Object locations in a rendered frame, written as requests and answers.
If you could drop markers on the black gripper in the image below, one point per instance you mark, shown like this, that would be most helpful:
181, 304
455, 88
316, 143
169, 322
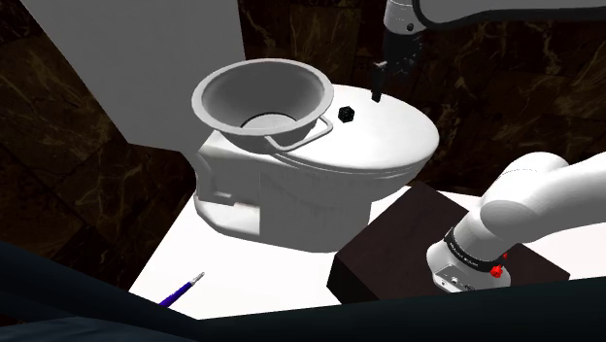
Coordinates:
401, 47

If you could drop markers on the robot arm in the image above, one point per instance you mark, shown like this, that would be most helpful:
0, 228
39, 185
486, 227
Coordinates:
544, 194

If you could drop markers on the small black faceted knob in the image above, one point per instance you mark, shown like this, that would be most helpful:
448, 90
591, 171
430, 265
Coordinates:
346, 114

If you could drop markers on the white toilet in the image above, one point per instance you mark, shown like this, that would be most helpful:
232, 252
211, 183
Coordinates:
369, 142

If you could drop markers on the dark brown robot stand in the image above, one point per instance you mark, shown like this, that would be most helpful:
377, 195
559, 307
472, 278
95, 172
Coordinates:
393, 246

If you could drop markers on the blue pen with silver tip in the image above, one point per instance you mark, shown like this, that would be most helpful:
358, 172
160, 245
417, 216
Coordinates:
177, 293

